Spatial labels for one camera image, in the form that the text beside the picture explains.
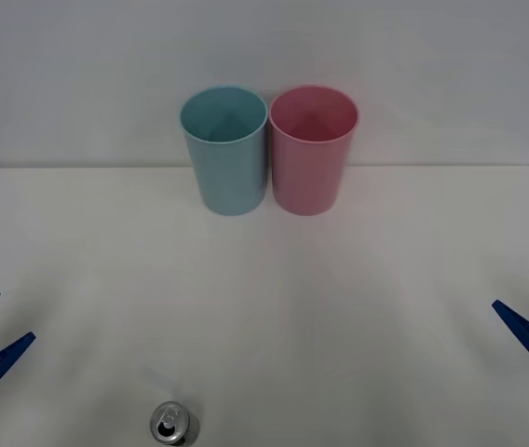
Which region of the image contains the black drink can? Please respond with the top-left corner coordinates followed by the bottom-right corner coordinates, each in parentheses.
top-left (149, 400), bottom-right (201, 446)

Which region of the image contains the pink plastic bin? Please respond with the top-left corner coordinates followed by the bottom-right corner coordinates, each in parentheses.
top-left (267, 84), bottom-right (360, 217)

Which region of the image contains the pale blue plastic bin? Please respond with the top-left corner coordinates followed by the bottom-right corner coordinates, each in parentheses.
top-left (179, 85), bottom-right (268, 217)

